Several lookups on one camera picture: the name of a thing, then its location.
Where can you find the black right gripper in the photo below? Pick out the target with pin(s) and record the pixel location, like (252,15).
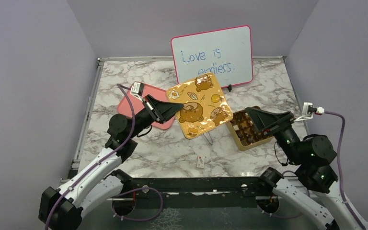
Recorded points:
(265,120)

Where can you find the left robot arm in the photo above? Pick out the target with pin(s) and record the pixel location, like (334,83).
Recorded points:
(65,207)

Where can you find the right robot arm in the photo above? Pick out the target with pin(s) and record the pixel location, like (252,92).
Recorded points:
(313,155)

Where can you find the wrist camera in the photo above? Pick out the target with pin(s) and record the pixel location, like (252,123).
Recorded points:
(308,111)
(137,89)

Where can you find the small white red card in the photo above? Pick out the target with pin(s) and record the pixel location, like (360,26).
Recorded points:
(200,162)

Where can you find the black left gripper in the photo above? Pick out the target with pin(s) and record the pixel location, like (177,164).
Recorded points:
(159,110)

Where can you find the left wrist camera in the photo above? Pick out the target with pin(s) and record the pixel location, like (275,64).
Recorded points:
(137,89)

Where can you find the pink plastic tray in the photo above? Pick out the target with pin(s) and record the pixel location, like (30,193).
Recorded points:
(157,93)

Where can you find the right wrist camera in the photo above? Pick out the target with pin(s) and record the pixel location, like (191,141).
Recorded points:
(308,111)

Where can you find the gold chocolate box tray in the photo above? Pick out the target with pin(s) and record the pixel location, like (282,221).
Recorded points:
(243,133)

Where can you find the black metal base rail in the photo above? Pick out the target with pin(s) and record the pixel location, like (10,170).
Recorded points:
(201,192)

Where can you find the silver tin lid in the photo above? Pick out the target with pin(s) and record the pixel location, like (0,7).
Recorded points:
(205,106)

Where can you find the pink framed whiteboard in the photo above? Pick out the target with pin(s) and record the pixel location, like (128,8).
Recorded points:
(227,53)

